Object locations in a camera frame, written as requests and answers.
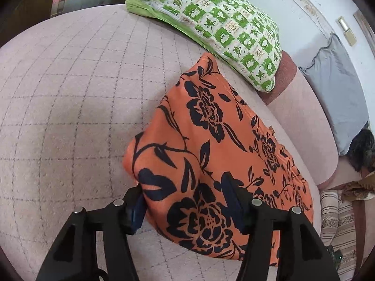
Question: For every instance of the beige wall switch plate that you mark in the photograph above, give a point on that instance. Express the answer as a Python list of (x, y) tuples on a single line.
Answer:
[(343, 23), (350, 37)]

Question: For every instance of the small striped floral cushion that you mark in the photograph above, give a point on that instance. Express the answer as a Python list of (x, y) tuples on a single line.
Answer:
[(345, 228)]

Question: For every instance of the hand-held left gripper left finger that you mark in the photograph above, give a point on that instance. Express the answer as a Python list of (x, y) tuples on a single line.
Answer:
[(137, 210)]

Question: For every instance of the brown patterned scarf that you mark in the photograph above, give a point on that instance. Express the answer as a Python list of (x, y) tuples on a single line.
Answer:
[(360, 186)]

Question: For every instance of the pink quilted sofa bed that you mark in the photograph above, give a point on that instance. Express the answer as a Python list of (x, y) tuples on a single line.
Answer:
[(73, 108)]

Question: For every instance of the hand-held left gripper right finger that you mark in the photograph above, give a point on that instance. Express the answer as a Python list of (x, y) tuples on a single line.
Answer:
[(234, 203)]

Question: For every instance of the pink bolster cushion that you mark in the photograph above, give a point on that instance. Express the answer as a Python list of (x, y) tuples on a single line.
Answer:
[(301, 123)]

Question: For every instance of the dark furry cloth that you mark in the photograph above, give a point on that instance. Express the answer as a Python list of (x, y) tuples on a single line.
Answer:
[(363, 149)]

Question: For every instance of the orange floral blouse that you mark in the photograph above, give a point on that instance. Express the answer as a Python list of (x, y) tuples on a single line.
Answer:
[(211, 128)]

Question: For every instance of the grey pillow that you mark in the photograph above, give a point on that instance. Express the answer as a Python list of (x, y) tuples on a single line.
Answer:
[(337, 93)]

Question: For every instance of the green checked pillow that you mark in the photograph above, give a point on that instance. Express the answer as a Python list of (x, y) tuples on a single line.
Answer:
[(211, 20)]

